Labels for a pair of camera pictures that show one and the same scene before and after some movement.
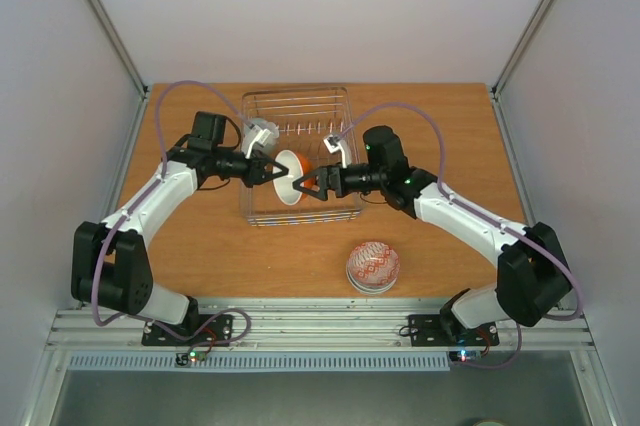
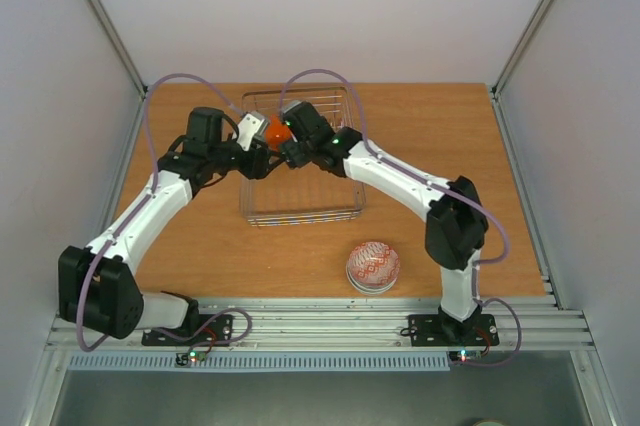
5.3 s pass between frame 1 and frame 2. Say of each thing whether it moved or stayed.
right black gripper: moved
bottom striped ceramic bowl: stayed
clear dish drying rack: stayed
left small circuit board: stayed
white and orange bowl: moved
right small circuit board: stayed
